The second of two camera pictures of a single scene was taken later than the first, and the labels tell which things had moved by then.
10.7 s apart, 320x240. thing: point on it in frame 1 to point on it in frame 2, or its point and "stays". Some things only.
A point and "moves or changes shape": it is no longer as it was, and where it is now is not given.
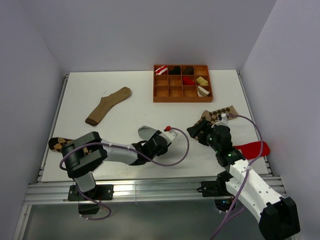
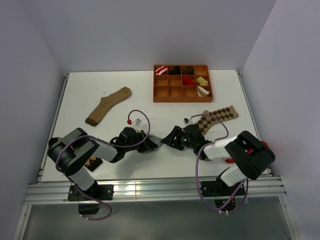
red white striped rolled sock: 162,70 stays
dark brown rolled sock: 188,70 stays
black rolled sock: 176,71 stays
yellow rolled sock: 201,81 stays
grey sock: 146,132 moves or changes shape
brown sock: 105,104 stays
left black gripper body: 162,150 to 138,138
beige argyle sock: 216,116 stays
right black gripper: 204,125 to 177,131
